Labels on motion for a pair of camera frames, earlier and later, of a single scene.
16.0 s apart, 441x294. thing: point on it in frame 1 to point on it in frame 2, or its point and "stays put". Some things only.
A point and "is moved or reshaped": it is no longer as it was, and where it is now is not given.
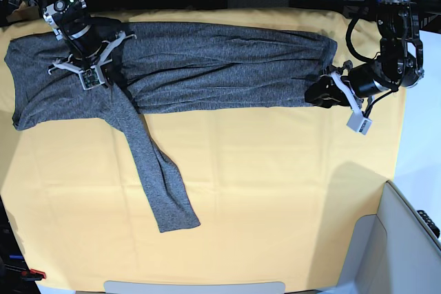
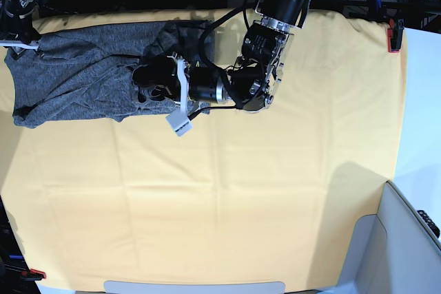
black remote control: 430,222 stays put
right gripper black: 365,78 to 204,83
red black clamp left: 33,275 stays put
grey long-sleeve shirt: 173,67 is moved or reshaped
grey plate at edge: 125,287 stays put
